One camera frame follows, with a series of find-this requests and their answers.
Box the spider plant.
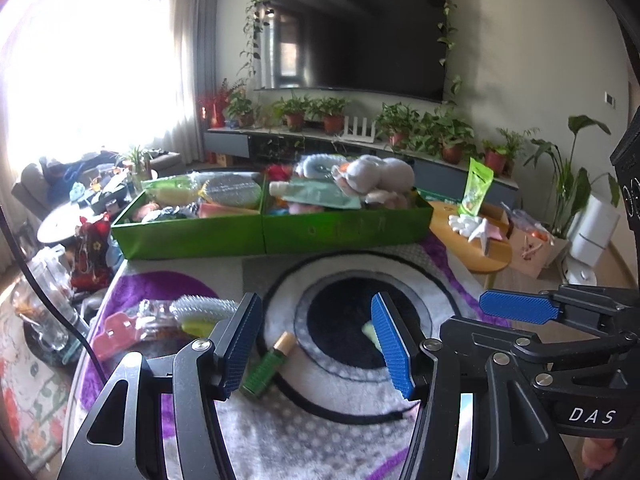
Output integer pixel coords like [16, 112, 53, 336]
[120, 144, 155, 182]

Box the grey sofa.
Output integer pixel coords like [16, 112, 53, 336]
[12, 150, 183, 213]

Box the pink plush toy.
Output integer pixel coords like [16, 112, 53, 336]
[362, 190, 412, 211]

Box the eye-pattern rug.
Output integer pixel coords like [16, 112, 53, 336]
[65, 235, 511, 480]

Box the green standing pouch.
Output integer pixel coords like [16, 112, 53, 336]
[460, 157, 495, 218]

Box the white plush toy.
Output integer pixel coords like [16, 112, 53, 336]
[332, 155, 417, 201]

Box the wall television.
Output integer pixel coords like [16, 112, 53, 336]
[254, 0, 447, 104]

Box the teal refill pouch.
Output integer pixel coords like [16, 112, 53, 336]
[269, 180, 362, 211]

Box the round coffee table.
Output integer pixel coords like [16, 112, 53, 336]
[37, 200, 117, 247]

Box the green cardboard storage box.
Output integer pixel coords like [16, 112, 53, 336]
[261, 180, 435, 256]
[111, 174, 268, 260]

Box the row of potted plants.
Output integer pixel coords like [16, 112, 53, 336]
[222, 80, 526, 176]

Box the floral floor carpet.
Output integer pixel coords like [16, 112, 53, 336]
[0, 285, 77, 472]

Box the white air purifier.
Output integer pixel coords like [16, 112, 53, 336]
[562, 195, 622, 283]

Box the television cabinet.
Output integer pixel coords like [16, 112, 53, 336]
[206, 127, 521, 201]

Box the green printed carton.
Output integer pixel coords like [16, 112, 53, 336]
[417, 189, 462, 206]

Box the person's right hand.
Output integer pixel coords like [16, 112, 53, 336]
[581, 437, 621, 480]

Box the round wooden side table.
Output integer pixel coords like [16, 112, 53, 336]
[429, 201, 513, 275]

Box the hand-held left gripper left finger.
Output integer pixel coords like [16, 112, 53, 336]
[57, 292, 264, 480]

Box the white router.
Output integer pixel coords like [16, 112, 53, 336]
[344, 116, 376, 141]

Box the large leafy floor plant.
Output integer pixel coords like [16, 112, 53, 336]
[525, 115, 622, 238]

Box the pink plastic clip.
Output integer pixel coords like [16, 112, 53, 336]
[92, 312, 139, 362]

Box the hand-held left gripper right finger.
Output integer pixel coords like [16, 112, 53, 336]
[370, 291, 568, 480]

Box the black cable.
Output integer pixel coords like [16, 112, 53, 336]
[0, 204, 108, 397]

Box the clear glass jar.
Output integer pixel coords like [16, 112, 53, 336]
[14, 245, 87, 363]

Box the silver textured pouch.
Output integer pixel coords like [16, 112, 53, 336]
[206, 175, 262, 207]

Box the red flower decoration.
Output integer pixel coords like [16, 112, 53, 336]
[198, 80, 226, 128]

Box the white hand-shaped ornament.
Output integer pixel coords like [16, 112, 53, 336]
[448, 214, 493, 256]

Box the clear plastic packet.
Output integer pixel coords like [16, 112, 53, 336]
[131, 299, 176, 342]

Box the green bottle with wooden cap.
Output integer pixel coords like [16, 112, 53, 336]
[239, 331, 297, 400]

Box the long fabric curtain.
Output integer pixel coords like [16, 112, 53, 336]
[170, 0, 222, 161]

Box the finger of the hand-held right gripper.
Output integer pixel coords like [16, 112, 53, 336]
[439, 316, 638, 386]
[479, 285, 640, 332]

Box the blue and white plush pillow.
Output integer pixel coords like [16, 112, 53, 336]
[297, 154, 347, 182]

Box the pale yellow packet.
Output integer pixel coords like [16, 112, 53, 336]
[144, 179, 202, 204]

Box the window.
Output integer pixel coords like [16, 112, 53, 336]
[5, 0, 176, 153]

